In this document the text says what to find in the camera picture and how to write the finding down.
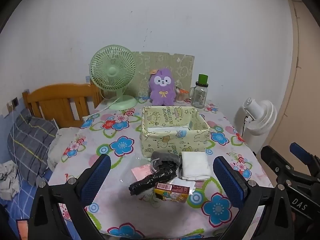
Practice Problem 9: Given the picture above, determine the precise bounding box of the crumpled white grey cloth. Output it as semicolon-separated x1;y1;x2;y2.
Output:
0;161;20;200

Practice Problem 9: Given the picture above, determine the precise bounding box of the printed cardboard panel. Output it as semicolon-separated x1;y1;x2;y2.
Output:
131;51;195;98

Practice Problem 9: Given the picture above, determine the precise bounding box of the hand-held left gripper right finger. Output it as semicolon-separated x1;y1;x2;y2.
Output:
212;156;293;240

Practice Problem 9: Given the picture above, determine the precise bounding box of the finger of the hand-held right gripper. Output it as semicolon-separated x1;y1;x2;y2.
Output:
290;142;320;174
261;146;300;178

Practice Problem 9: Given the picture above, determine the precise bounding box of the purple plush toy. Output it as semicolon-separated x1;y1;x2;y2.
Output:
149;67;177;106

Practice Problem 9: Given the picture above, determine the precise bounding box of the pink paper packet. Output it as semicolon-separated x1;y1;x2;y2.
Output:
132;166;153;180

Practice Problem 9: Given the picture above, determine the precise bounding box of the yellow printed fabric storage box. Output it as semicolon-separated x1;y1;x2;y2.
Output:
140;106;212;157

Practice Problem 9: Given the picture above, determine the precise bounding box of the black fan power cable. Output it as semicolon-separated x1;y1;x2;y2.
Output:
241;115;248;137

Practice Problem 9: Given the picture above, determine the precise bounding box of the white desk fan cable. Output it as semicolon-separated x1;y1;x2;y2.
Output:
81;97;120;120

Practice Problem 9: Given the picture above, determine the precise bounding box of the yellow and brown snack box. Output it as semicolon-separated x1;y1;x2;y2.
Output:
154;182;192;203

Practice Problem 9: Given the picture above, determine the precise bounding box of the floral tablecloth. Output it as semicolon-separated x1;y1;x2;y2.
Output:
47;96;275;240

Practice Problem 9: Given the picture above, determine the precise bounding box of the white packet inside box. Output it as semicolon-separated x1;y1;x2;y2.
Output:
147;126;192;133

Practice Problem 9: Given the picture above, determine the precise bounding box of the cotton swab container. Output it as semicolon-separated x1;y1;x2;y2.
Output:
175;87;189;103

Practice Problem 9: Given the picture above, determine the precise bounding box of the white charging cable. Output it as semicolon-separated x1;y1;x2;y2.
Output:
9;100;24;220

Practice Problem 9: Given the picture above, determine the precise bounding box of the clear plastic bag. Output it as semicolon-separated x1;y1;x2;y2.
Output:
120;152;153;183

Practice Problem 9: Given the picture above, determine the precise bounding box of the grey drawstring pouch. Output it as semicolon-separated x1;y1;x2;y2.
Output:
150;151;181;173

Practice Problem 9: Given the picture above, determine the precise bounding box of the blue checked bedsheet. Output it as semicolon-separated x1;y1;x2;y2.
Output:
0;170;65;240

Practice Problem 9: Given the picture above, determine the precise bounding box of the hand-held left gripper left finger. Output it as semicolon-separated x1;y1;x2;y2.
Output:
30;154;112;240

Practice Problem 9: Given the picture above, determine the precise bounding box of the white blanket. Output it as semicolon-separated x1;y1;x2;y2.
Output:
47;127;80;172

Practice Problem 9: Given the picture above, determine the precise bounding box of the beige wooden cabinet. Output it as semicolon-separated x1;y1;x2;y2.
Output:
267;0;320;155

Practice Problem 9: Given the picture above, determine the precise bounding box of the glass jar with green lid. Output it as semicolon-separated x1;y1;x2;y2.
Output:
189;74;209;108

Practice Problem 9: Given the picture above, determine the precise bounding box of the white standing fan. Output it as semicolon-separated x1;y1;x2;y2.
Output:
241;97;278;145

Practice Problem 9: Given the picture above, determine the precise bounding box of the green desk fan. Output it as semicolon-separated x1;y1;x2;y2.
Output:
89;45;137;110

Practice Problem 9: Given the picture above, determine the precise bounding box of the white and beige soft packet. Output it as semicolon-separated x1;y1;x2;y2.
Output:
180;151;210;180

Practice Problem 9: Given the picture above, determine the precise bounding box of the grey plaid pillow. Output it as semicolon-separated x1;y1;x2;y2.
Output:
7;108;58;187

